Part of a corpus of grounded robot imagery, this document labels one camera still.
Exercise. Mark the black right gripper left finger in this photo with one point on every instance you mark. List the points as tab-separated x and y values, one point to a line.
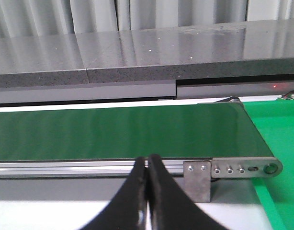
128	208

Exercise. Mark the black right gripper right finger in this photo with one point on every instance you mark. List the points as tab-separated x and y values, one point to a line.
170	207

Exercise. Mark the bright green mat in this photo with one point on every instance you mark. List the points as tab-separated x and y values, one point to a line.
275	122

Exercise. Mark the conveyor end roller plate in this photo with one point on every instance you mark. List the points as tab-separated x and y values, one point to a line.
246	167

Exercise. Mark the steel conveyor mounting bracket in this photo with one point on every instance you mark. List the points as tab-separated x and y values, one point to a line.
197	180

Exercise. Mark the green conveyor belt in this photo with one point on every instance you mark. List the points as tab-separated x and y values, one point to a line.
176	131

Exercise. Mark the aluminium conveyor side rail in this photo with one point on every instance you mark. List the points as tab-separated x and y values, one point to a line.
65	169

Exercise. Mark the grey stone counter slab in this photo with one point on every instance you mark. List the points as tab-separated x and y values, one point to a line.
229	59

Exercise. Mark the white pleated curtain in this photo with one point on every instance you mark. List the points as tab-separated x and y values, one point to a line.
50	17

